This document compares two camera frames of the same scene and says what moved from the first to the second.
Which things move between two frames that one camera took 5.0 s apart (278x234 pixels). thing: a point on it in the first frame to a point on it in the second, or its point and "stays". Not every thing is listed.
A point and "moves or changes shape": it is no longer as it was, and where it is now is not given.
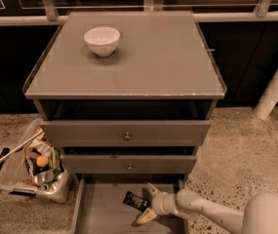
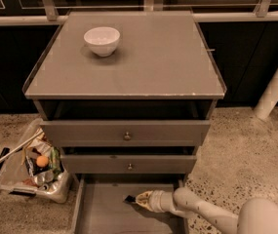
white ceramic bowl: [102, 41] stays
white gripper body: [158, 202] stays
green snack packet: [56, 162] stays
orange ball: [42, 161] stays
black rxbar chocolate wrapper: [136, 202] moves or changes shape
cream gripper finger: [153, 189] to [143, 197]
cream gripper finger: [146, 215] to [144, 204]
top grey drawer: [124, 133] stays
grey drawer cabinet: [127, 97] stays
